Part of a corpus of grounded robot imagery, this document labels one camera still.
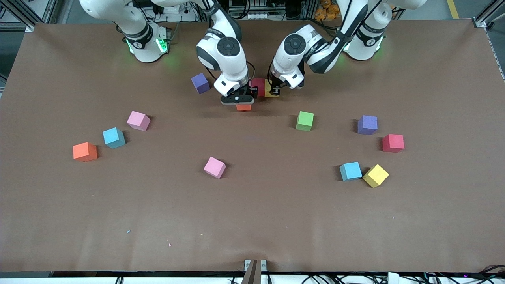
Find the red foam cube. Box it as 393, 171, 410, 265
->
250, 78, 266, 97
382, 134, 405, 153

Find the pink foam cube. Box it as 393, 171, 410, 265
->
204, 156, 226, 179
126, 111, 151, 132

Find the purple foam cube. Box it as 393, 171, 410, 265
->
191, 73, 210, 94
357, 115, 378, 135

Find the yellow foam cube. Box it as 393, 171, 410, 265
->
363, 164, 389, 188
264, 80, 280, 98

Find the large white power strip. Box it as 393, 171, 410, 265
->
156, 4, 198, 22

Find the blue foam cube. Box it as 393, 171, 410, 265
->
340, 162, 363, 182
103, 127, 126, 149

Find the bag of orange snacks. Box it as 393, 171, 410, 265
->
314, 0, 340, 21

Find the aluminium frame profile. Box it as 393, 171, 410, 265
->
473, 0, 505, 30
0, 0, 60, 33

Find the green foam cube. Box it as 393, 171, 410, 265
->
296, 111, 314, 132

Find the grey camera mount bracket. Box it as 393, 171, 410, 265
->
244, 259, 267, 284

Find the black equipment rack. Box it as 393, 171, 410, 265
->
237, 0, 313, 21

